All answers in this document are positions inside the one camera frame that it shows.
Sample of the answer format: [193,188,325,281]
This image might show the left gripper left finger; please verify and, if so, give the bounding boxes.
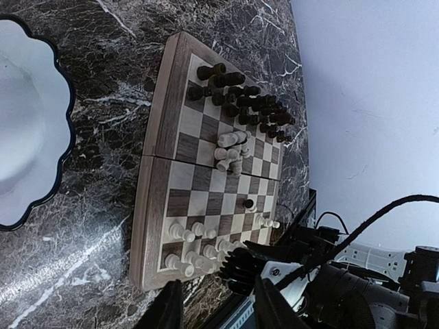
[134,280,183,329]

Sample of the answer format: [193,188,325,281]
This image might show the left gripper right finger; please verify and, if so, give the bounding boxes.
[254,276,311,329]

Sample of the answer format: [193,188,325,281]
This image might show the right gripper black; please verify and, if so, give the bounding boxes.
[297,242,438,328]

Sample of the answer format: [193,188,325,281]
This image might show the white pawn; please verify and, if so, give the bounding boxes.
[255,215,281,229]
[191,222,217,239]
[165,254,195,278]

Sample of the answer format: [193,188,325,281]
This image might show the white knight placed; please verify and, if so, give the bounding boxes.
[185,251,217,274]

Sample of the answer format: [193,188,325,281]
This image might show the white pawn second row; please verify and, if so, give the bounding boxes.
[169,222,195,243]

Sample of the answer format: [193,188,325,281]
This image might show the wooden chessboard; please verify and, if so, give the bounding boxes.
[129,32,294,291]

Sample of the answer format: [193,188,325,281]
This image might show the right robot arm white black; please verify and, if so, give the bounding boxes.
[284,242,438,328]

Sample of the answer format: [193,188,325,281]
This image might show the white scalloped bowl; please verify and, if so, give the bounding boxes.
[1,14,75,231]

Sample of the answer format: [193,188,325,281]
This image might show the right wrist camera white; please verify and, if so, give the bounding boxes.
[219,239,330,306]

